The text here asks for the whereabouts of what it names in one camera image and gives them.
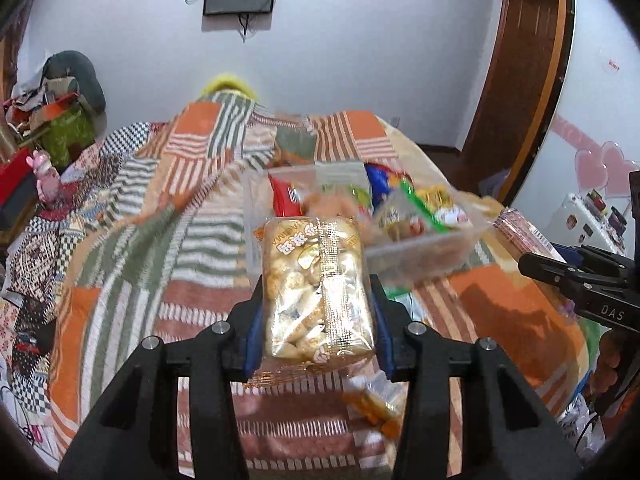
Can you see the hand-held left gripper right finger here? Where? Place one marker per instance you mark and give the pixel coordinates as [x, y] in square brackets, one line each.
[384, 340]

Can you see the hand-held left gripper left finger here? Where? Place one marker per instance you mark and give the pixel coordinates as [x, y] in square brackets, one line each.
[252, 330]

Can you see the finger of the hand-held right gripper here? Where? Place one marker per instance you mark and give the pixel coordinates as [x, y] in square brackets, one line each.
[607, 262]
[545, 266]

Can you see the pink striped biscuit packet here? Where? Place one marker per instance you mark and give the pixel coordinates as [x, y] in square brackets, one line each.
[530, 232]

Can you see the beige cracker packet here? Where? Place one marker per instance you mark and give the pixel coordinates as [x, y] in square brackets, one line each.
[315, 285]

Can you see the clear plastic container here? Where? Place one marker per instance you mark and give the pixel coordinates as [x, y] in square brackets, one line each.
[425, 255]

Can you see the small yellow snack packet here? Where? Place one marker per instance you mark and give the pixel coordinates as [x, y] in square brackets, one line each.
[445, 207]

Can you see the green-edged clear snack packet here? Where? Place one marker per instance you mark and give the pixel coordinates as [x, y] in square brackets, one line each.
[407, 215]

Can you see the red green snack bag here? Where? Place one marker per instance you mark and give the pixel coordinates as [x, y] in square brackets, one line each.
[286, 192]

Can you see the blue white snack packet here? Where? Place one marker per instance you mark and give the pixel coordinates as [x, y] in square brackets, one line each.
[382, 185]

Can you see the person's right hand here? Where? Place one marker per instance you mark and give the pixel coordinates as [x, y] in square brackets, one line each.
[611, 370]

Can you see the white box with stickers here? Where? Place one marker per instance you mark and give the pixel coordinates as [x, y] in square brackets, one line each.
[580, 215]

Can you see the striped patchwork blanket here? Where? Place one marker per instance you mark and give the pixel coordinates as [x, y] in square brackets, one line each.
[175, 260]

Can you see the pale orange snack packet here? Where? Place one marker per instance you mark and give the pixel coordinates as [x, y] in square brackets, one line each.
[335, 205]

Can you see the white heart-print sliding door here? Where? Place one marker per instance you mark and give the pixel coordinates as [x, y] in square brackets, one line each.
[605, 110]

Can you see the clear greenish snack packet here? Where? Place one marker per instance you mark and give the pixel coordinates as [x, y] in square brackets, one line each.
[295, 147]

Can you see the brown wooden door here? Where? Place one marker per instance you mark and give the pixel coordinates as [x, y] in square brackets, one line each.
[520, 70]

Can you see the red door sticker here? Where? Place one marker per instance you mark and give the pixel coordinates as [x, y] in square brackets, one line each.
[614, 64]

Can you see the checked patchwork quilt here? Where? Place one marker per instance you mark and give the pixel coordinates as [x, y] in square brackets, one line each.
[45, 260]

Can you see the yellow curved object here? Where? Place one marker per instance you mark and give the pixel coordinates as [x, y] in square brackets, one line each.
[227, 84]

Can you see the pink plush toy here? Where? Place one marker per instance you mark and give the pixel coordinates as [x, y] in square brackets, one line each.
[45, 177]

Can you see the dark box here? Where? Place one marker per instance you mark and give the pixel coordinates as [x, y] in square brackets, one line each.
[17, 207]

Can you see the green patterned bag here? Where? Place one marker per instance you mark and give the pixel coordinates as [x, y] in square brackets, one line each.
[70, 135]

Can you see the red box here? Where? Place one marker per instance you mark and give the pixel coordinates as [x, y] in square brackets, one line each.
[15, 175]

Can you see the grey cushion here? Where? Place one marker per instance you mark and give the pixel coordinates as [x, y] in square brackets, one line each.
[80, 72]

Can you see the pile of clutter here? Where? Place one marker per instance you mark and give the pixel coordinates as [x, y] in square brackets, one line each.
[35, 102]

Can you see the striped brown curtain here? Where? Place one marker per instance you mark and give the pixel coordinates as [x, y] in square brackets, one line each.
[12, 45]

